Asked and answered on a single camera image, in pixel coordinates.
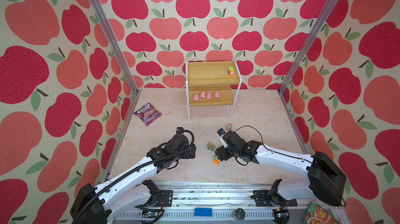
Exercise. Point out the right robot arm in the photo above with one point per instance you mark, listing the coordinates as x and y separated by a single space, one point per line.
320 178

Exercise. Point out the left aluminium frame post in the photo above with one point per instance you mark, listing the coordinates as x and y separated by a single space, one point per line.
114 45

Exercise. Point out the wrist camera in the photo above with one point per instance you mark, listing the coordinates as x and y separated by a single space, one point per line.
220 133
180 130

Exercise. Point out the pink green toy car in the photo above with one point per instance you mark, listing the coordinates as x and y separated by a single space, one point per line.
229 127

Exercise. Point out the yellow green toy car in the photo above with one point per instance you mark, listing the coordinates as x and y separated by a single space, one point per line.
210 146

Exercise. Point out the orange toy car with eyes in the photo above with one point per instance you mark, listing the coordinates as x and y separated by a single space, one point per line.
216 160

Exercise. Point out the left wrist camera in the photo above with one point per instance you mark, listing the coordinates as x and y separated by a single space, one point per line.
180 130

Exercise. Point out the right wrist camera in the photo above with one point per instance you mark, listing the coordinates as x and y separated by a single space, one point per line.
220 133

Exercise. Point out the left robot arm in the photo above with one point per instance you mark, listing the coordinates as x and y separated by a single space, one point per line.
100 204

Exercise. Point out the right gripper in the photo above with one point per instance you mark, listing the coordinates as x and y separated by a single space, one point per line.
219 152

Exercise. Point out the wooden two-tier shelf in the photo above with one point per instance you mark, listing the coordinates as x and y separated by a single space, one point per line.
211 76

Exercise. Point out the round black knob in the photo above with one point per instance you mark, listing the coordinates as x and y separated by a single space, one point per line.
239 214

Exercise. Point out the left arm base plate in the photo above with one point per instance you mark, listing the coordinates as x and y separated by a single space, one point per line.
162 199

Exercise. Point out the blue block on rail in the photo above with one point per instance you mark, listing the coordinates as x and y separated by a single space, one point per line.
203 212

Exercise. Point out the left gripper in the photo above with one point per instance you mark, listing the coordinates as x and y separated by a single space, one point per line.
187 154

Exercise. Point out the aluminium frame post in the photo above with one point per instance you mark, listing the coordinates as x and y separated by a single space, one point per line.
114 45
315 29

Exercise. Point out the purple candy bag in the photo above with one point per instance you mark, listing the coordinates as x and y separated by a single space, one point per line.
148 113

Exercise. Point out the orange green toy car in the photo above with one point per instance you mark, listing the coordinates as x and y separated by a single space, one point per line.
231 72

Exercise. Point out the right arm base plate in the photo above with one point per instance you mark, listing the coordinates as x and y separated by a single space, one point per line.
264 198

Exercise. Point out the right aluminium frame post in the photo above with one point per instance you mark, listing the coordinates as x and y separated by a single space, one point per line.
315 29

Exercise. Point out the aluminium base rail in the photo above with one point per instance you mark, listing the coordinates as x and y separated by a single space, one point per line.
223 198

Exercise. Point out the green snack bag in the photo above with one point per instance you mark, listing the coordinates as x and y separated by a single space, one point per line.
315 214

